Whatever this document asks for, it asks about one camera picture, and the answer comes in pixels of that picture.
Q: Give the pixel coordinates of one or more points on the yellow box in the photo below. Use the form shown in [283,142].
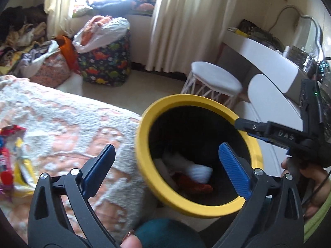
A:
[239,31]

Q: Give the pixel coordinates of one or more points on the red white snack packet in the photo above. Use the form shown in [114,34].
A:
[13,131]

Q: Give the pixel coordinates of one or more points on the white vanity desk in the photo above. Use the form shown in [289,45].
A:
[258,51]

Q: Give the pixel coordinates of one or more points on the white rounded cabinet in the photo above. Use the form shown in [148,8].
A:
[269,100]

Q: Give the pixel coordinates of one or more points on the yellow rimmed black trash bin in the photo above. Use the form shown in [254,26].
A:
[142,139]

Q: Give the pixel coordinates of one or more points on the orange garment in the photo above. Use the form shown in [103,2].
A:
[93,23]

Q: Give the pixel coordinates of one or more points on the person's right forearm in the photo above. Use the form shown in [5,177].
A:
[319,222]

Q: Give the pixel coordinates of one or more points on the pink patchwork blanket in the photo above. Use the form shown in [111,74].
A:
[64,124]

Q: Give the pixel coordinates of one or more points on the white sock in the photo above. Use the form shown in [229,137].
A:
[199,171]

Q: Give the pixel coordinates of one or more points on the clothes heap on window ledge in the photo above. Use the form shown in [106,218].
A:
[116,5]

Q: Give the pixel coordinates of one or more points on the dark brown bag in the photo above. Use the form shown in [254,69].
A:
[248,25]

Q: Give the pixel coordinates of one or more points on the dinosaur print storage bag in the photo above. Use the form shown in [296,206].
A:
[108,59]

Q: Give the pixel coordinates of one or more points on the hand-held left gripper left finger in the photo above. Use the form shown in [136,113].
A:
[99,170]

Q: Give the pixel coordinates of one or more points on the orange bag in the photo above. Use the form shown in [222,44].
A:
[68,51]

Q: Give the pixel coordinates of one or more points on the person's left hand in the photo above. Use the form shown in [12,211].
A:
[132,241]

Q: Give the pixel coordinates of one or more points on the white bottle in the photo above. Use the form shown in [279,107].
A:
[287,51]

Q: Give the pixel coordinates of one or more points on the person's teal pants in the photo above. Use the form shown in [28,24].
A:
[165,233]

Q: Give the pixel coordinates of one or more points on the white lilac cloth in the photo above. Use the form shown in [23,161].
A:
[33,59]

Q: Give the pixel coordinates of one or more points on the pink floral bag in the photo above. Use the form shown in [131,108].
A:
[51,69]

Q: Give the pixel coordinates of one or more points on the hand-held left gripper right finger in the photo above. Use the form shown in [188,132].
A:
[232,168]

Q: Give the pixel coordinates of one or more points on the red cloth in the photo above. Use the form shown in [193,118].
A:
[191,186]

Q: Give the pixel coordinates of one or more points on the person's right hand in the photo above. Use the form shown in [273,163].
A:
[315,186]

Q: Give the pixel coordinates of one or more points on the wavy framed mirror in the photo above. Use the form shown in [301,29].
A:
[307,38]

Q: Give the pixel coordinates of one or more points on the cream curtain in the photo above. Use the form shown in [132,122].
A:
[191,18]
[62,5]

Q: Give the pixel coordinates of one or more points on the yellow snack packet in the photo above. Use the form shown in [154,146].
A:
[23,165]

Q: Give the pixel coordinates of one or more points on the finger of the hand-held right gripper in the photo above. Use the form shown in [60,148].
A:
[261,138]
[250,125]

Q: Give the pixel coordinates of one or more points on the white bag of clothes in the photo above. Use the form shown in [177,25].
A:
[113,28]

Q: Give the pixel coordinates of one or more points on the pile of mixed clothes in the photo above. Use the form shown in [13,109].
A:
[20,31]

